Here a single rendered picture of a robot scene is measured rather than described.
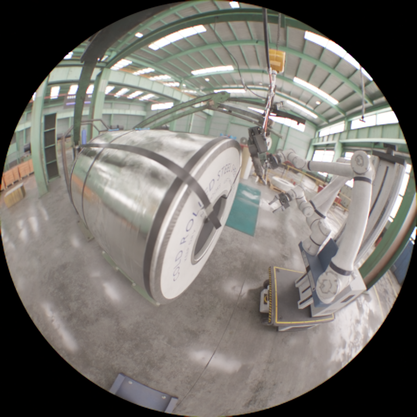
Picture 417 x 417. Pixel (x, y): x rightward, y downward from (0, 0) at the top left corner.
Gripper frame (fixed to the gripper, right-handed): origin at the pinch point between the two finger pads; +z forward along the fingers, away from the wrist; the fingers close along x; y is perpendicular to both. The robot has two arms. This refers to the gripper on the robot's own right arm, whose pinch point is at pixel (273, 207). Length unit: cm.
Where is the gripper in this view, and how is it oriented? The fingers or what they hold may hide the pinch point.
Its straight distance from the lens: 108.2
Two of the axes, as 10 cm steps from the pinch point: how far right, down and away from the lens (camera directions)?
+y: -1.1, 0.7, -9.9
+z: -8.6, 5.0, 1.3
